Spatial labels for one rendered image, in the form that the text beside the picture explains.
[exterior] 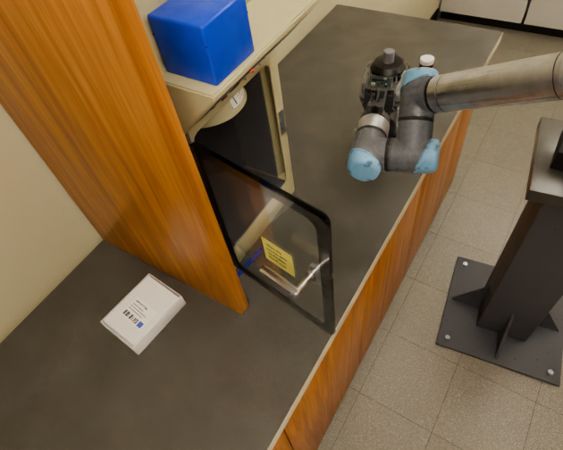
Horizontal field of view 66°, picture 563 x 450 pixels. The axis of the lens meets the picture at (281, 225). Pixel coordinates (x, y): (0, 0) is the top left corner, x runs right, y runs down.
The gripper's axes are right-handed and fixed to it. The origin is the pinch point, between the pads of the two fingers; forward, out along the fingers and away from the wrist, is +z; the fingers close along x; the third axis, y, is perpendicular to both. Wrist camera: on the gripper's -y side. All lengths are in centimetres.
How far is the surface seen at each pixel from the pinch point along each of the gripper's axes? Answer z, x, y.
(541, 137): 8, -45, -24
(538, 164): -3.6, -43.8, -23.3
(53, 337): -84, 66, -16
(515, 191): 68, -65, -124
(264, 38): -39, 15, 37
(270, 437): -90, 7, -16
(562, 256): -13, -60, -54
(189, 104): -54, 23, 35
